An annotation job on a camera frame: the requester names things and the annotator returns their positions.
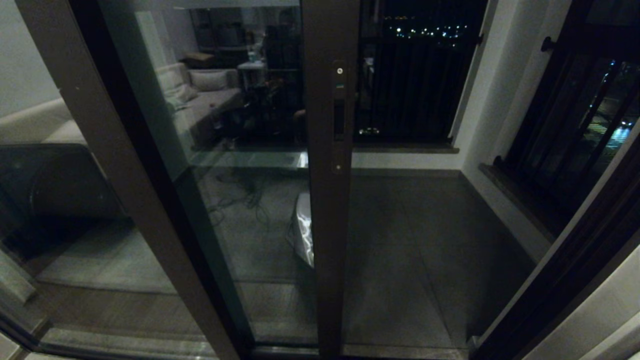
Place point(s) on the long stone balcony sill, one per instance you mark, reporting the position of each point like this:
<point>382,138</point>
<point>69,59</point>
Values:
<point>410,148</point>

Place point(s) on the brown framed sliding glass door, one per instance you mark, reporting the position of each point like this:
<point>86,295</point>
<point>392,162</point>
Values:
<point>327,200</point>

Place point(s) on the short stone balcony sill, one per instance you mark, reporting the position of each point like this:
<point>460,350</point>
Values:
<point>525,202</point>

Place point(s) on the brown framed fixed glass door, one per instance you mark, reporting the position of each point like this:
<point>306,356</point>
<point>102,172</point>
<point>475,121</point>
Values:
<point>172,250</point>

